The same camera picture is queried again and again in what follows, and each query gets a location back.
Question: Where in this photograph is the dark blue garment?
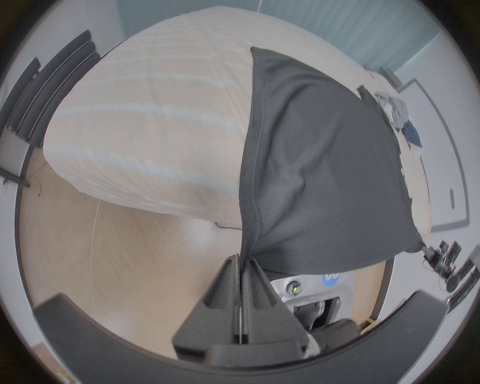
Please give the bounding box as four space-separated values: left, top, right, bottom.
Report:
402 122 423 149

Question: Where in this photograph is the bed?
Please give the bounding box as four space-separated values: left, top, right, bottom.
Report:
42 7 471 321

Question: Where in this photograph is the grey garment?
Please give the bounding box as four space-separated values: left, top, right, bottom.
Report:
375 92 410 131

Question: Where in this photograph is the black T-shirt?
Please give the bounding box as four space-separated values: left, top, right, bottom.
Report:
238 47 426 276

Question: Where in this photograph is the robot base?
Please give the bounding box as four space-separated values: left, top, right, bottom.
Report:
268 270 361 355

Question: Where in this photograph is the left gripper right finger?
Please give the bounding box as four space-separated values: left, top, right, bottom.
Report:
242 257 311 361

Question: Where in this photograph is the blue-green curtain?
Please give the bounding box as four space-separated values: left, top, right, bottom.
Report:
117 0 259 36
262 0 442 70

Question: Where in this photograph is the black chest of drawers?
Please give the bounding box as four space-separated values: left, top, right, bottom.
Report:
0 30 102 149

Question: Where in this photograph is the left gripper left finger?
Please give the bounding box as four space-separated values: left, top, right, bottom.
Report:
172 253 241 365

